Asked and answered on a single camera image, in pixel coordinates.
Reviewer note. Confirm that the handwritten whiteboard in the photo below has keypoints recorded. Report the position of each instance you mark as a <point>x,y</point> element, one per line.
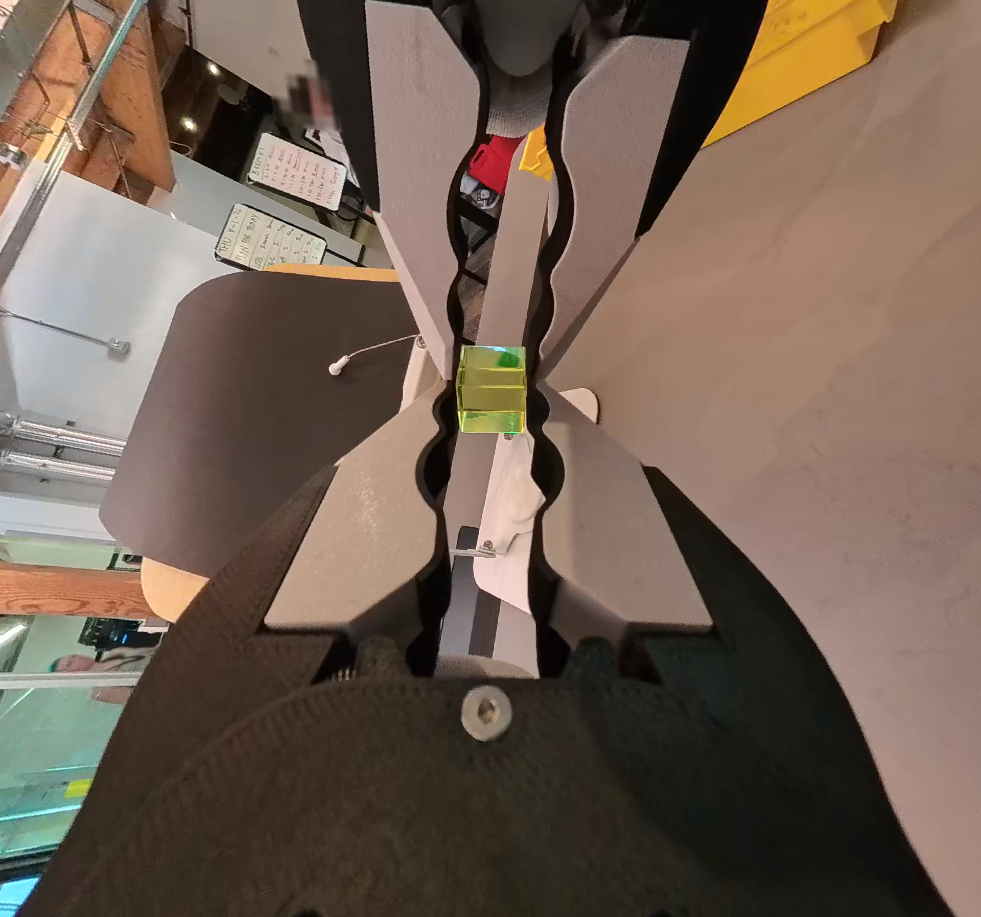
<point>299,170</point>
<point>268,239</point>

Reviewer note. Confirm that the silver pipe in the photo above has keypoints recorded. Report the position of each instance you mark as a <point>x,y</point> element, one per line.
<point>54,465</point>
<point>61,434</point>

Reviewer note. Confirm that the orange traffic cone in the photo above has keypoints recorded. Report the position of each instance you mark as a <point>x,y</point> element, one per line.
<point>498,158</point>

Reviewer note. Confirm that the yellow plastic bin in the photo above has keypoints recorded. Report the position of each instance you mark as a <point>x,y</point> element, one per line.
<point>805,36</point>

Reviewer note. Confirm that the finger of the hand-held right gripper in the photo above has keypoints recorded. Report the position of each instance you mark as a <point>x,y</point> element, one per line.
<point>605,166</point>
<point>421,166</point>

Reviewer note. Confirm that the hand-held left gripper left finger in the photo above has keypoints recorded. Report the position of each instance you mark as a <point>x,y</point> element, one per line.
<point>352,534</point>

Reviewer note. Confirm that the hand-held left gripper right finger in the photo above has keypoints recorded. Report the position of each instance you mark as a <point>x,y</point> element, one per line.
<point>621,541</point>

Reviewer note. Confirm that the metal conduit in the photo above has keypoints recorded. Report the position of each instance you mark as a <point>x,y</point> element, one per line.
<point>116,346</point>

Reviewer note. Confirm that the translucent acrylic cube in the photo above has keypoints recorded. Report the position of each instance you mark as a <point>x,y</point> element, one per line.
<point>490,388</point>

